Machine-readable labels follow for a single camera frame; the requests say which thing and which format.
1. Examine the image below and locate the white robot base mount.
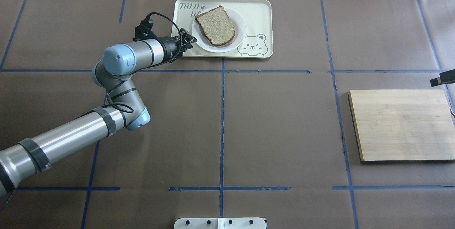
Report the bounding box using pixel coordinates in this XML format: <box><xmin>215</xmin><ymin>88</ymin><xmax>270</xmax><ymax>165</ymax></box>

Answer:
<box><xmin>173</xmin><ymin>217</ymin><xmax>268</xmax><ymax>229</ymax></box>

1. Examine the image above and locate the brown bread slice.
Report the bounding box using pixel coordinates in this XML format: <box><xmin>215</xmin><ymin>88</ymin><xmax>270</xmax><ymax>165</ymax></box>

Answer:
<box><xmin>195</xmin><ymin>5</ymin><xmax>236</xmax><ymax>47</ymax></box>

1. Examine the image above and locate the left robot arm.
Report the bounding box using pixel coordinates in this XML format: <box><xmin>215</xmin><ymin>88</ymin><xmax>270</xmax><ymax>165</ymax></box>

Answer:
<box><xmin>1</xmin><ymin>27</ymin><xmax>197</xmax><ymax>196</ymax></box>

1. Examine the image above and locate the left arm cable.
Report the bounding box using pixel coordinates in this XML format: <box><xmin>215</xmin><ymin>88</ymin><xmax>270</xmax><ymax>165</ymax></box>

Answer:
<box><xmin>145</xmin><ymin>12</ymin><xmax>182</xmax><ymax>39</ymax></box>

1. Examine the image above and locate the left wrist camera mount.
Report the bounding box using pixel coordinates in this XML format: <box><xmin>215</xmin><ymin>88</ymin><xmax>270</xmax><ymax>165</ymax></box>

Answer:
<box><xmin>132</xmin><ymin>18</ymin><xmax>157</xmax><ymax>42</ymax></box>

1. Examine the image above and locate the wooden cutting board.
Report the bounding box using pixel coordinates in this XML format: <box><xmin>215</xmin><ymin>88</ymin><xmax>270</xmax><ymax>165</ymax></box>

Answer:
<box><xmin>348</xmin><ymin>89</ymin><xmax>455</xmax><ymax>161</ymax></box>

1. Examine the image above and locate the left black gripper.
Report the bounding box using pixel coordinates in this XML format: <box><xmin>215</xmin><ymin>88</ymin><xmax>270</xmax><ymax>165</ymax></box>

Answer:
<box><xmin>158</xmin><ymin>28</ymin><xmax>198</xmax><ymax>63</ymax></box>

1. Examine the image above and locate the white round plate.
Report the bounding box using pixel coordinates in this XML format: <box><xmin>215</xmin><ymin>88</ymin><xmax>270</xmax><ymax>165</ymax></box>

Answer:
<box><xmin>191</xmin><ymin>8</ymin><xmax>246</xmax><ymax>53</ymax></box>

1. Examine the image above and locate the cream bear serving tray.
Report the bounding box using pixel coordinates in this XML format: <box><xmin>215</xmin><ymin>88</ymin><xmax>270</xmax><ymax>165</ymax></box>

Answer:
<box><xmin>173</xmin><ymin>0</ymin><xmax>274</xmax><ymax>59</ymax></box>

